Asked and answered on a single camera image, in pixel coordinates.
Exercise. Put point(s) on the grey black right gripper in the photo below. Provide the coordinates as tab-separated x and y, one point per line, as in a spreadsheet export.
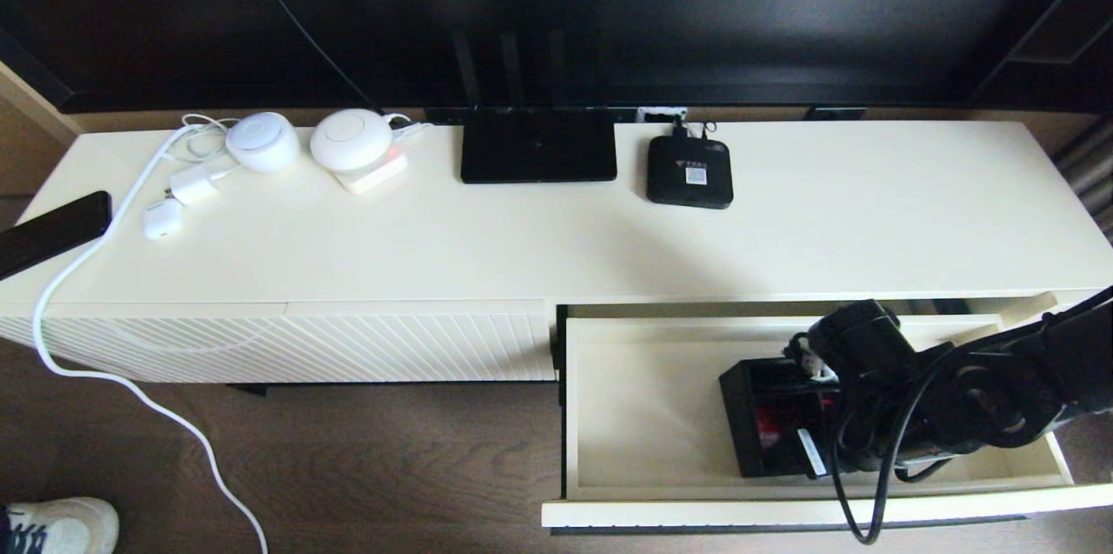
817	450

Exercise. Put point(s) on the black compartment organizer box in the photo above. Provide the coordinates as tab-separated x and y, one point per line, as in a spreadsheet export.
739	423

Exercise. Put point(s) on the cream ribbed drawer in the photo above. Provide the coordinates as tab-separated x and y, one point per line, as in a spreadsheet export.
652	415

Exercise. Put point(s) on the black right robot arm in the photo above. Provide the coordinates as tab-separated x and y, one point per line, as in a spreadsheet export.
983	389

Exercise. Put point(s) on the cream TV cabinet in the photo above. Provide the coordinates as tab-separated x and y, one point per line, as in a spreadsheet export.
522	245

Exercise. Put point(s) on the black set-top box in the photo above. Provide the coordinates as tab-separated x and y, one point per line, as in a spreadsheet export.
674	189

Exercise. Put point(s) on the grey curtain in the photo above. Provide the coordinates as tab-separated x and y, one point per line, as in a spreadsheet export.
1091	184

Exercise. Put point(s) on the black router with antennas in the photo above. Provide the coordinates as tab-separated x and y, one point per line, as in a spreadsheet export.
537	150

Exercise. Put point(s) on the black flat television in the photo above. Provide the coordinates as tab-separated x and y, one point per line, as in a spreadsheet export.
696	15

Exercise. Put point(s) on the white pink square base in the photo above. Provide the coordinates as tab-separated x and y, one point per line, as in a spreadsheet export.
383	177

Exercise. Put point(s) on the white dome device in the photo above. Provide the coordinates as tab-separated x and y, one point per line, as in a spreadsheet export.
350	139

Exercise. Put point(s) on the white round smart speaker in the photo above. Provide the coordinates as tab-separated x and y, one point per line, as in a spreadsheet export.
261	150

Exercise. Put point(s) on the white charger adapter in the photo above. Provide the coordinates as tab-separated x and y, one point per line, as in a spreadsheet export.
195	186

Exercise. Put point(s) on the white earbuds case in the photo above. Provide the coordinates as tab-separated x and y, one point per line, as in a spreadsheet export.
163	220

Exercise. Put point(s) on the white sneaker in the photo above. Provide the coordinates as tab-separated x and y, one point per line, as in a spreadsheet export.
69	528

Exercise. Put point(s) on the black smartphone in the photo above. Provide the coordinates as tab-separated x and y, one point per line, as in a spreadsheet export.
52	234

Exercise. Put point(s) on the white wall socket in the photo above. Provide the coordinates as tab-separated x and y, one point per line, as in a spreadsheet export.
661	115

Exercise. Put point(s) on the black wall shelf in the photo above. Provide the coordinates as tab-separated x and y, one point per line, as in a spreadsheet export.
1061	58

